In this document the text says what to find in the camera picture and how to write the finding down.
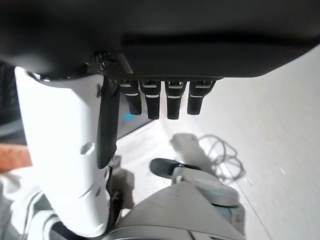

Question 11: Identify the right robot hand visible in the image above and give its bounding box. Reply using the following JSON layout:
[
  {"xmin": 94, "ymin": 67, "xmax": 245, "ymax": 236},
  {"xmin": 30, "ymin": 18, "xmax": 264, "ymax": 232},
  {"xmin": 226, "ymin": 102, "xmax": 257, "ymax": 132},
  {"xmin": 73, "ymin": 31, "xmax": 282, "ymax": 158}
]
[{"xmin": 0, "ymin": 0, "xmax": 320, "ymax": 237}]

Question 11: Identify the thin floor cable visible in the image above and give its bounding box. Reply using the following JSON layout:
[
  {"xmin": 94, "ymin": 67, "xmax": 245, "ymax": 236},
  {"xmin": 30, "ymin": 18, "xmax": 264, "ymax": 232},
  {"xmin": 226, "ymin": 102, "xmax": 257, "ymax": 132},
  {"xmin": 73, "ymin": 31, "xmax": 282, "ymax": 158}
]
[{"xmin": 199, "ymin": 134, "xmax": 247, "ymax": 181}]

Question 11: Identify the silver right robot leg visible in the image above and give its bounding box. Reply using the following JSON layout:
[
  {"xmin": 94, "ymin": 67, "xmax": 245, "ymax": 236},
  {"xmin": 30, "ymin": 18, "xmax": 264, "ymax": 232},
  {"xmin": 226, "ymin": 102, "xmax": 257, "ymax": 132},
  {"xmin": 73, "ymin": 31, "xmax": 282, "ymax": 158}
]
[{"xmin": 107, "ymin": 157, "xmax": 247, "ymax": 240}]

